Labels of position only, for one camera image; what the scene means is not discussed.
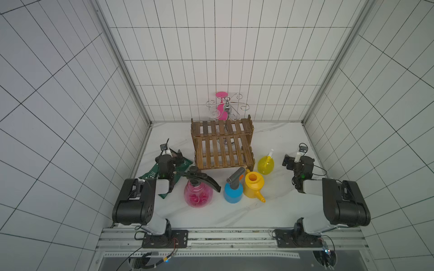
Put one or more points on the pink pressure sprayer bottle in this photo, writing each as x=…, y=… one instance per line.
x=199, y=189

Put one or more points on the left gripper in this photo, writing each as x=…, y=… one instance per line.
x=178, y=158

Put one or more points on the wooden slatted shelf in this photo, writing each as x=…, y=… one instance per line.
x=223, y=144

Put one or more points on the pink and wire stand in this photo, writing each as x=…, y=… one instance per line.
x=227, y=107

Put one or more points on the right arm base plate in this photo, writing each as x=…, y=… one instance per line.
x=295, y=239

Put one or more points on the green chips bag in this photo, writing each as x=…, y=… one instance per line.
x=182, y=168

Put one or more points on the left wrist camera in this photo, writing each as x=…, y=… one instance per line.
x=164, y=149

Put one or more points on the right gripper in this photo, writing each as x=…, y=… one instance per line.
x=289, y=160

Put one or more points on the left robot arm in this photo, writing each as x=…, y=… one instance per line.
x=135, y=202

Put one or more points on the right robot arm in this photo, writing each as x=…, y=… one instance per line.
x=343, y=205

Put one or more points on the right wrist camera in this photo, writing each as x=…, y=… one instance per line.
x=302, y=150

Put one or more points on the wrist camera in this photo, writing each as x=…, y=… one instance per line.
x=302, y=150
x=164, y=149

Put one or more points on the yellow-green spray bottle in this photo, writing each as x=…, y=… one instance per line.
x=266, y=164

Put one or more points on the yellow watering can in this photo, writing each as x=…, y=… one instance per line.
x=253, y=184

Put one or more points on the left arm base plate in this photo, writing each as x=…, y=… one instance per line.
x=171, y=239

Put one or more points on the blue spray bottle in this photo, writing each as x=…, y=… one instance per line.
x=233, y=190

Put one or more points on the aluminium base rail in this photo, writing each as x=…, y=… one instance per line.
x=225, y=242

